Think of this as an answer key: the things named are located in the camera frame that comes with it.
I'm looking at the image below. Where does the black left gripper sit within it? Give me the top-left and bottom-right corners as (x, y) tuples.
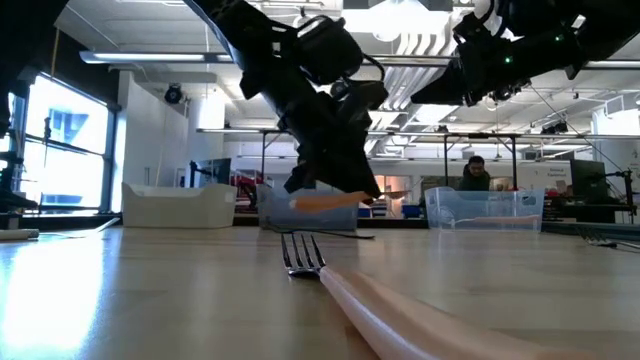
(279, 84), (389, 198)

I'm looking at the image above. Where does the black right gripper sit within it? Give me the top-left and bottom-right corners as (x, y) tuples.
(411, 12), (531, 108)

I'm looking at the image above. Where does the orange handled fork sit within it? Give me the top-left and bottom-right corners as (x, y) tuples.
(288, 188), (412, 215)

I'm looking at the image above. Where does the grey translucent plastic bin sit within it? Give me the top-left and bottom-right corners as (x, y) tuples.
(256, 183), (361, 232)

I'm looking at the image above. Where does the fork with beige handle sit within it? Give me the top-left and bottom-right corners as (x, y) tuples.
(279, 232), (616, 360)

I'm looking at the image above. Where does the black fork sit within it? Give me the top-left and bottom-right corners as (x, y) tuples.
(574, 227), (640, 250)

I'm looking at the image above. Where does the white handled fork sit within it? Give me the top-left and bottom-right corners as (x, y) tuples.
(0, 217), (122, 242)

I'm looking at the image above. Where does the person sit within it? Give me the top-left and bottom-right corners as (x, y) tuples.
(457, 154), (494, 192)

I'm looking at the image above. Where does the clear plastic bin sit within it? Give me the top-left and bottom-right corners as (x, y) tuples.
(424, 186), (546, 233)

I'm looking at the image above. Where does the black computer monitor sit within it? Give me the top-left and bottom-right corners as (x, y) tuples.
(569, 158), (608, 200)
(196, 157), (234, 189)

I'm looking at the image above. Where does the white plastic bin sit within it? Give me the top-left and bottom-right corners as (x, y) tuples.
(121, 182), (239, 230)

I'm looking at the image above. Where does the long ceiling light strip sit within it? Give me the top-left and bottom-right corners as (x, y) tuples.
(78, 49), (241, 65)

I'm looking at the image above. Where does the large bright window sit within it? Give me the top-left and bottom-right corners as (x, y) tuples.
(0, 74), (119, 215)

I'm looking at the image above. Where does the black table rail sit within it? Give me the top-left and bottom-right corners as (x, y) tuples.
(233, 214), (429, 231)

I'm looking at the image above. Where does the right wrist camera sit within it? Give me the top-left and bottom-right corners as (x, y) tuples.
(499, 0), (566, 51)

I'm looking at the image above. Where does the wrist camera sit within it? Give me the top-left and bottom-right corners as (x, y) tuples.
(499, 0), (566, 51)
(293, 14), (389, 86)

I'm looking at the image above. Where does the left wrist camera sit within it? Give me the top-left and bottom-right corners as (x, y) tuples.
(293, 14), (389, 86)

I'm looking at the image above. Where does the black aluminium frame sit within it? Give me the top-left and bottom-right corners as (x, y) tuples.
(0, 213), (124, 234)
(542, 221), (640, 237)

